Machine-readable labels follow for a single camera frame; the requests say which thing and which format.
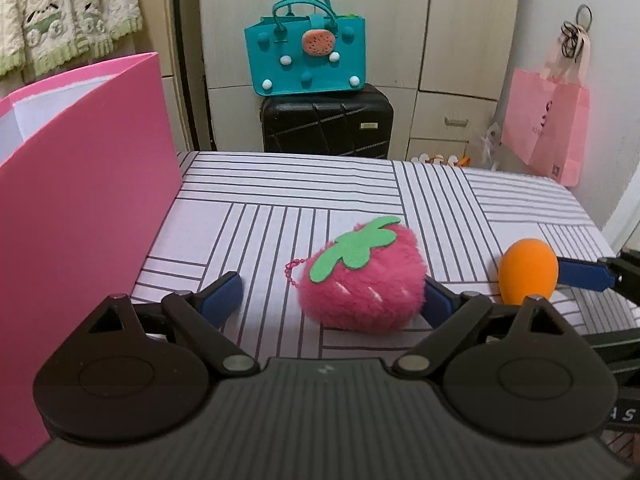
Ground pink cardboard box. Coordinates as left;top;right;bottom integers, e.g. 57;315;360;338
0;52;183;468

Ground black suitcase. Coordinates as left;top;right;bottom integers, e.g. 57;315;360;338
260;84;396;160

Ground black clothes rack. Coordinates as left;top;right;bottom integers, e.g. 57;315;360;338
170;0;198;153

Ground pink paper bag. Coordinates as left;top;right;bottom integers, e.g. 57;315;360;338
501;35;592;187

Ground cream fluffy cardigan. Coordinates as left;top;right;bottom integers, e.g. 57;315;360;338
0;0;145;78

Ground black hair ties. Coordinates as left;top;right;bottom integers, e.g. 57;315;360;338
561;4;595;58

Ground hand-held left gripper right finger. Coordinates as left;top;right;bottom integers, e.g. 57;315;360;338
395;277;591;378

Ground teal felt handbag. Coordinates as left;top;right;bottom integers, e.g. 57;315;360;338
244;0;370;98

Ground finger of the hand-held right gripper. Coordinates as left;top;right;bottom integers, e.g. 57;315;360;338
555;249;640;306

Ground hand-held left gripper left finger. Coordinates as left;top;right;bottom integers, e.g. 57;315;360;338
70;271;261;376

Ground orange makeup sponge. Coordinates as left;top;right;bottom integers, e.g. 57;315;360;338
498;238;559;306

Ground beige tall wardrobe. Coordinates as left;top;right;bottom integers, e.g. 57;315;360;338
127;0;177;156

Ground grey three-door wardrobe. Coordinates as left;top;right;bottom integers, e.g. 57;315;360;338
199;0;523;161

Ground white plastic bag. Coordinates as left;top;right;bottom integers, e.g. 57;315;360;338
480;122;503;171

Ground striped tablecloth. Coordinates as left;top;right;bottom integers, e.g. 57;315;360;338
132;150;640;361

